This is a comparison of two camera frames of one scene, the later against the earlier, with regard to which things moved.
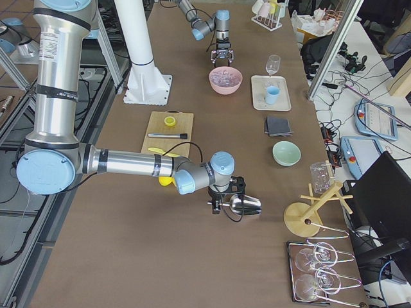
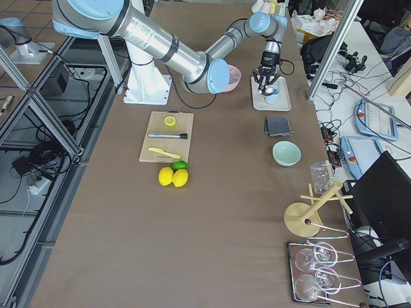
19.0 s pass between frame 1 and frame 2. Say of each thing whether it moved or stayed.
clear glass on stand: stayed
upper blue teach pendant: stayed
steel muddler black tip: stayed
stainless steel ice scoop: moved
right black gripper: moved
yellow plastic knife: stayed
